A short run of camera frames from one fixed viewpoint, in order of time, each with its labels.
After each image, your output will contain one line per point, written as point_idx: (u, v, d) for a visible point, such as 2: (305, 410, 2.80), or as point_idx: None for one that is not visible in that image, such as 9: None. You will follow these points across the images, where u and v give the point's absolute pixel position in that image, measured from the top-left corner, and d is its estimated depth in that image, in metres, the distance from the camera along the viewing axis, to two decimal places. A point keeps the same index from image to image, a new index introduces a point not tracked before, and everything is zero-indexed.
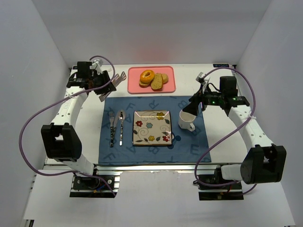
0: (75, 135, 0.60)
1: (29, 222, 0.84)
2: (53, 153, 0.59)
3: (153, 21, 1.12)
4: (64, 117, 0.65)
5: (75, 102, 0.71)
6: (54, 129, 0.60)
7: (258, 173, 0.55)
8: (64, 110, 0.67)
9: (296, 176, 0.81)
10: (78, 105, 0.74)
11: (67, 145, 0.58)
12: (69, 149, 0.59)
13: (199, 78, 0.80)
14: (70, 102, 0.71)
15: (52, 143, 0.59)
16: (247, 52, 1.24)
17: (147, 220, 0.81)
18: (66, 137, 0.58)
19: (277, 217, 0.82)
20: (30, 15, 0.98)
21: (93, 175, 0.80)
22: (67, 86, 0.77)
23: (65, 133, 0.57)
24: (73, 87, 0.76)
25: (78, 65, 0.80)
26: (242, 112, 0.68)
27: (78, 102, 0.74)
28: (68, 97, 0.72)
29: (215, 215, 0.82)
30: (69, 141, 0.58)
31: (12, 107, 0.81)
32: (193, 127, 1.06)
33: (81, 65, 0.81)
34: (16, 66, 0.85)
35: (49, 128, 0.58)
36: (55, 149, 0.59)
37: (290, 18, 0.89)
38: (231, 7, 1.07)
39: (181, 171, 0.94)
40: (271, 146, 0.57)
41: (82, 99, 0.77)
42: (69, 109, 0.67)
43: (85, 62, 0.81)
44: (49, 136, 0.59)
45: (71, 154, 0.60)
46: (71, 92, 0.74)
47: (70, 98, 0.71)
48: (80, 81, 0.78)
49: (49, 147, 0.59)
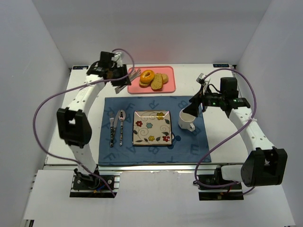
0: (87, 122, 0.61)
1: (29, 222, 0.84)
2: (65, 135, 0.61)
3: (153, 21, 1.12)
4: (79, 104, 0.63)
5: (91, 90, 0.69)
6: (69, 113, 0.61)
7: (258, 176, 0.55)
8: (80, 96, 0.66)
9: (296, 176, 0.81)
10: (95, 92, 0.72)
11: (79, 131, 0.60)
12: (81, 135, 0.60)
13: (199, 79, 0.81)
14: (87, 90, 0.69)
15: (65, 126, 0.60)
16: (247, 53, 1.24)
17: (146, 220, 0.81)
18: (78, 124, 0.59)
19: (277, 217, 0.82)
20: (30, 15, 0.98)
21: (93, 174, 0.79)
22: (87, 74, 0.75)
23: (78, 119, 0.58)
24: (92, 75, 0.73)
25: (101, 55, 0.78)
26: (243, 114, 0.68)
27: (96, 90, 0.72)
28: (86, 84, 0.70)
29: (215, 215, 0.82)
30: (81, 128, 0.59)
31: (12, 107, 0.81)
32: (193, 127, 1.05)
33: (104, 55, 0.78)
34: (17, 66, 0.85)
35: (64, 112, 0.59)
36: (67, 132, 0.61)
37: (290, 18, 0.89)
38: (231, 8, 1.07)
39: (181, 171, 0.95)
40: (272, 150, 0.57)
41: (100, 88, 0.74)
42: (84, 97, 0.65)
43: (108, 53, 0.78)
44: (63, 120, 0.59)
45: (81, 141, 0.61)
46: (89, 79, 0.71)
47: (88, 86, 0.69)
48: (99, 69, 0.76)
49: (61, 129, 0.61)
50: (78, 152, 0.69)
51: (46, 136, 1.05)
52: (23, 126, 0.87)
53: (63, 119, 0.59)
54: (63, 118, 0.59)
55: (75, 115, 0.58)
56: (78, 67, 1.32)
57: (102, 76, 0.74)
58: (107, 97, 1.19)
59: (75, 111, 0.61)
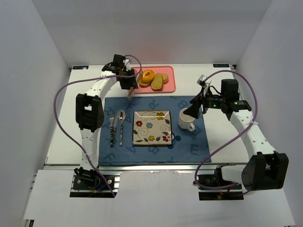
0: (101, 107, 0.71)
1: (29, 222, 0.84)
2: (81, 118, 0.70)
3: (153, 21, 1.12)
4: (95, 91, 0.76)
5: (106, 82, 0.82)
6: (86, 99, 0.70)
7: (259, 180, 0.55)
8: (96, 86, 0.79)
9: (297, 177, 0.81)
10: (108, 85, 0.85)
11: (93, 114, 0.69)
12: (94, 119, 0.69)
13: (200, 81, 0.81)
14: (102, 81, 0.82)
15: (82, 110, 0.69)
16: (247, 52, 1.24)
17: (146, 220, 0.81)
18: (94, 108, 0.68)
19: (277, 217, 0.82)
20: (30, 15, 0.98)
21: (95, 168, 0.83)
22: (102, 70, 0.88)
23: (94, 104, 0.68)
24: (107, 71, 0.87)
25: (114, 56, 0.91)
26: (243, 117, 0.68)
27: (109, 83, 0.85)
28: (102, 77, 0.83)
29: (214, 215, 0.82)
30: (96, 111, 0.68)
31: (12, 107, 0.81)
32: (193, 127, 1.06)
33: (117, 57, 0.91)
34: (16, 66, 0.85)
35: (82, 97, 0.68)
36: (83, 115, 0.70)
37: (290, 19, 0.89)
38: (231, 8, 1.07)
39: (181, 171, 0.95)
40: (273, 154, 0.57)
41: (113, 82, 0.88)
42: (101, 87, 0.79)
43: (120, 56, 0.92)
44: (81, 104, 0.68)
45: (94, 124, 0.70)
46: (104, 74, 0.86)
47: (103, 79, 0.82)
48: (113, 67, 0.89)
49: (78, 113, 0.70)
50: (87, 138, 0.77)
51: (47, 136, 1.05)
52: (23, 126, 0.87)
53: (81, 103, 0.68)
54: (81, 102, 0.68)
55: (92, 100, 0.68)
56: (78, 67, 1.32)
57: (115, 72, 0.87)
58: (107, 97, 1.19)
59: (91, 97, 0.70)
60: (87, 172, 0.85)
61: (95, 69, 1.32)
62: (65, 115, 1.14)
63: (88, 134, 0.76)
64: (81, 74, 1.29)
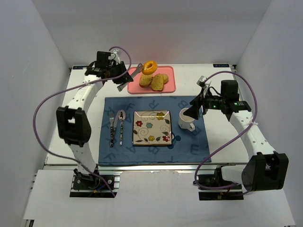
0: (86, 120, 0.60)
1: (29, 222, 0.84)
2: (64, 134, 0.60)
3: (153, 21, 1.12)
4: (78, 102, 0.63)
5: (90, 90, 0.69)
6: (68, 111, 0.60)
7: (260, 180, 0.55)
8: (79, 95, 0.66)
9: (297, 177, 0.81)
10: (94, 92, 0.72)
11: (78, 129, 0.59)
12: (80, 135, 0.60)
13: (200, 82, 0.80)
14: (85, 89, 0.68)
15: (64, 126, 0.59)
16: (247, 52, 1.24)
17: (146, 220, 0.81)
18: (77, 122, 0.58)
19: (277, 217, 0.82)
20: (30, 15, 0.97)
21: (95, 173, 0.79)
22: (84, 74, 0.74)
23: (77, 117, 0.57)
24: (90, 75, 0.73)
25: (97, 55, 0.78)
26: (244, 117, 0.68)
27: (94, 89, 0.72)
28: (85, 84, 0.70)
29: (214, 216, 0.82)
30: (81, 126, 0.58)
31: (11, 108, 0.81)
32: (193, 127, 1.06)
33: (101, 55, 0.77)
34: (15, 67, 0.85)
35: (63, 111, 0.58)
36: (66, 130, 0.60)
37: (291, 19, 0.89)
38: (231, 7, 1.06)
39: (181, 171, 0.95)
40: (273, 154, 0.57)
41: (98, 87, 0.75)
42: (84, 96, 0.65)
43: (104, 52, 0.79)
44: (62, 119, 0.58)
45: (80, 139, 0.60)
46: (88, 79, 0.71)
47: (87, 85, 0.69)
48: (98, 70, 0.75)
49: (60, 128, 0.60)
50: (78, 152, 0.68)
51: (46, 136, 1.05)
52: (22, 126, 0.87)
53: (62, 117, 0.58)
54: (63, 116, 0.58)
55: (75, 113, 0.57)
56: (78, 67, 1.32)
57: (102, 76, 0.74)
58: (107, 97, 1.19)
59: (75, 109, 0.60)
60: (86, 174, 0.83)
61: None
62: None
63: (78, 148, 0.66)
64: (81, 74, 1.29)
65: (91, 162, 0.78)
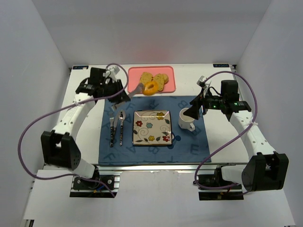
0: (75, 145, 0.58)
1: (29, 222, 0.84)
2: (49, 160, 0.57)
3: (153, 21, 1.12)
4: (66, 126, 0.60)
5: (80, 110, 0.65)
6: (54, 136, 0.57)
7: (260, 180, 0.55)
8: (67, 117, 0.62)
9: (297, 177, 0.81)
10: (84, 112, 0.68)
11: (64, 154, 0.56)
12: (67, 161, 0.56)
13: (200, 82, 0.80)
14: (75, 110, 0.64)
15: (50, 150, 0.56)
16: (247, 52, 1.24)
17: (146, 220, 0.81)
18: (65, 148, 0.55)
19: (277, 217, 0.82)
20: (30, 15, 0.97)
21: (92, 179, 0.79)
22: (76, 92, 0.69)
23: (64, 143, 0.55)
24: (81, 93, 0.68)
25: (91, 71, 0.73)
26: (244, 117, 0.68)
27: (84, 109, 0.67)
28: (75, 103, 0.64)
29: (214, 216, 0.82)
30: (68, 152, 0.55)
31: (11, 107, 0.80)
32: (193, 127, 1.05)
33: (94, 71, 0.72)
34: (15, 67, 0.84)
35: (49, 135, 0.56)
36: (52, 156, 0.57)
37: (291, 19, 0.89)
38: (231, 7, 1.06)
39: (181, 171, 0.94)
40: (273, 154, 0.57)
41: (89, 107, 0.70)
42: (73, 118, 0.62)
43: (99, 68, 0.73)
44: (48, 144, 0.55)
45: (66, 165, 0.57)
46: (78, 99, 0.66)
47: (76, 106, 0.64)
48: (90, 87, 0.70)
49: (45, 153, 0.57)
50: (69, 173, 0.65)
51: None
52: (22, 126, 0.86)
53: (48, 143, 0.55)
54: (49, 141, 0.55)
55: (62, 138, 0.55)
56: (78, 67, 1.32)
57: (93, 94, 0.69)
58: None
59: (61, 135, 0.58)
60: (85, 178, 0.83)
61: None
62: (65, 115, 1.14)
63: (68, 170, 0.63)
64: (81, 74, 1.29)
65: (88, 169, 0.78)
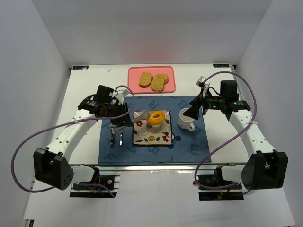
0: (66, 165, 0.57)
1: (29, 222, 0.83)
2: (40, 178, 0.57)
3: (153, 21, 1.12)
4: (61, 145, 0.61)
5: (78, 129, 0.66)
6: (47, 154, 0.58)
7: (259, 179, 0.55)
8: (64, 135, 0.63)
9: (297, 177, 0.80)
10: (82, 130, 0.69)
11: (54, 175, 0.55)
12: (57, 181, 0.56)
13: (199, 82, 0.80)
14: (73, 128, 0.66)
15: (41, 168, 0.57)
16: (247, 52, 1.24)
17: (146, 220, 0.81)
18: (54, 168, 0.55)
19: (277, 217, 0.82)
20: (30, 15, 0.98)
21: (91, 184, 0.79)
22: (78, 107, 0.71)
23: (54, 163, 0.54)
24: (84, 110, 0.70)
25: (99, 88, 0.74)
26: (243, 117, 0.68)
27: (84, 128, 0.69)
28: (74, 121, 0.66)
29: (214, 216, 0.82)
30: (58, 172, 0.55)
31: (11, 107, 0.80)
32: (193, 127, 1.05)
33: (102, 90, 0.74)
34: (15, 66, 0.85)
35: (41, 153, 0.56)
36: (43, 173, 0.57)
37: (290, 19, 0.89)
38: (230, 7, 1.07)
39: (181, 171, 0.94)
40: (272, 153, 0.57)
41: (89, 125, 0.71)
42: (69, 137, 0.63)
43: (106, 87, 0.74)
44: (39, 161, 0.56)
45: (56, 186, 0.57)
46: (78, 116, 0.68)
47: (75, 123, 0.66)
48: (93, 104, 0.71)
49: (37, 170, 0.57)
50: None
51: (46, 136, 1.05)
52: (23, 126, 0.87)
53: (40, 161, 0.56)
54: (40, 160, 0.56)
55: (53, 158, 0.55)
56: (78, 67, 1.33)
57: (94, 113, 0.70)
58: None
59: (54, 153, 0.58)
60: (84, 181, 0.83)
61: (95, 69, 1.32)
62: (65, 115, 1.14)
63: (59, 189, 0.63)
64: (81, 74, 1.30)
65: (85, 175, 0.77)
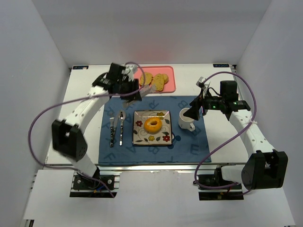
0: (82, 137, 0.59)
1: (29, 222, 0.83)
2: (57, 148, 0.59)
3: (153, 21, 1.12)
4: (76, 118, 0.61)
5: (93, 104, 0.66)
6: (64, 126, 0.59)
7: (259, 179, 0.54)
8: (80, 109, 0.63)
9: (297, 177, 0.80)
10: (97, 106, 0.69)
11: (71, 145, 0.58)
12: (74, 152, 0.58)
13: (199, 83, 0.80)
14: (88, 103, 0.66)
15: (58, 139, 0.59)
16: (247, 52, 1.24)
17: (146, 220, 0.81)
18: (71, 140, 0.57)
19: (277, 217, 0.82)
20: (30, 15, 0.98)
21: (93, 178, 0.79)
22: (93, 84, 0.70)
23: (71, 135, 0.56)
24: (97, 87, 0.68)
25: (111, 66, 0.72)
26: (243, 117, 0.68)
27: (98, 104, 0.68)
28: (88, 97, 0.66)
29: (214, 216, 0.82)
30: (75, 144, 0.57)
31: (11, 107, 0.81)
32: (193, 127, 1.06)
33: (114, 67, 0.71)
34: (15, 67, 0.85)
35: (58, 125, 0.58)
36: (60, 144, 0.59)
37: (290, 18, 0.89)
38: (230, 7, 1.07)
39: (181, 171, 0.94)
40: (272, 152, 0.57)
41: (103, 102, 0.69)
42: (84, 111, 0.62)
43: (119, 65, 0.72)
44: (57, 132, 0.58)
45: (73, 156, 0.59)
46: (93, 91, 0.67)
47: (90, 99, 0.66)
48: (106, 82, 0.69)
49: (54, 141, 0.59)
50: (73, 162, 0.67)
51: (46, 136, 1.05)
52: (22, 126, 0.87)
53: (57, 133, 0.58)
54: (57, 132, 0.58)
55: (70, 130, 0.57)
56: (78, 67, 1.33)
57: (107, 90, 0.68)
58: None
59: (70, 126, 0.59)
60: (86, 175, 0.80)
61: (95, 69, 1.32)
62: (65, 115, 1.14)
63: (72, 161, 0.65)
64: (81, 74, 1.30)
65: (90, 166, 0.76)
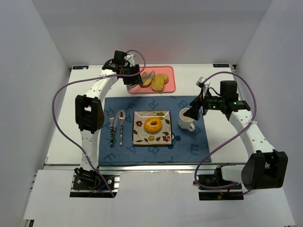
0: (101, 109, 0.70)
1: (29, 222, 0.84)
2: (80, 120, 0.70)
3: (153, 21, 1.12)
4: (95, 92, 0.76)
5: (105, 82, 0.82)
6: (85, 100, 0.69)
7: (259, 179, 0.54)
8: (96, 87, 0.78)
9: (297, 176, 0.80)
10: (108, 85, 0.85)
11: (93, 116, 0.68)
12: (95, 122, 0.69)
13: (199, 83, 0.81)
14: (102, 82, 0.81)
15: (81, 113, 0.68)
16: (247, 52, 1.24)
17: (146, 219, 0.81)
18: (93, 111, 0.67)
19: (277, 216, 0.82)
20: (30, 15, 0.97)
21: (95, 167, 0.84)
22: (102, 68, 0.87)
23: (93, 106, 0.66)
24: (107, 70, 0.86)
25: (115, 53, 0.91)
26: (243, 117, 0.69)
27: (109, 83, 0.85)
28: (102, 77, 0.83)
29: (214, 216, 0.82)
30: (96, 114, 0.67)
31: (11, 108, 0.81)
32: (193, 127, 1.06)
33: (118, 54, 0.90)
34: (15, 67, 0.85)
35: (82, 98, 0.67)
36: (83, 116, 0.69)
37: (290, 19, 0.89)
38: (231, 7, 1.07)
39: (181, 171, 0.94)
40: (272, 152, 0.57)
41: (112, 82, 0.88)
42: (100, 88, 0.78)
43: (121, 52, 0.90)
44: (81, 105, 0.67)
45: (93, 126, 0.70)
46: (104, 73, 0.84)
47: (103, 78, 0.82)
48: (113, 65, 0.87)
49: (77, 114, 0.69)
50: (87, 139, 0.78)
51: (46, 136, 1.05)
52: (22, 126, 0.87)
53: (80, 106, 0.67)
54: (81, 105, 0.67)
55: (92, 102, 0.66)
56: (78, 67, 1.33)
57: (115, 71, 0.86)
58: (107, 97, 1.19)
59: (91, 99, 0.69)
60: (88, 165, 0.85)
61: (94, 69, 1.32)
62: (65, 115, 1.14)
63: (88, 135, 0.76)
64: (81, 74, 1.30)
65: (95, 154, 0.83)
